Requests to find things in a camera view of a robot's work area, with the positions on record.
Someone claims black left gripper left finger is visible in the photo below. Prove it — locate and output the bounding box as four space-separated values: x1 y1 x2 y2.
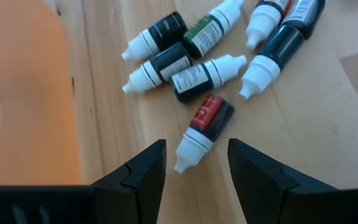
90 139 168 224

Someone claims small green-label food coloring bottle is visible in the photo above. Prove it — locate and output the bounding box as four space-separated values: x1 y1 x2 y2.
181 0 245 60

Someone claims orange mat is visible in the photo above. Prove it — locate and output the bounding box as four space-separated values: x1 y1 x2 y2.
0 0 83 187

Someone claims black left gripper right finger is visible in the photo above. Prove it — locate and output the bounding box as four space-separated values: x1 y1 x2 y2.
227 138 343 224

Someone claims small red-label food coloring bottle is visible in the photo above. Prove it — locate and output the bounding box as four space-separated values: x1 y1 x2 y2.
173 94 236 175

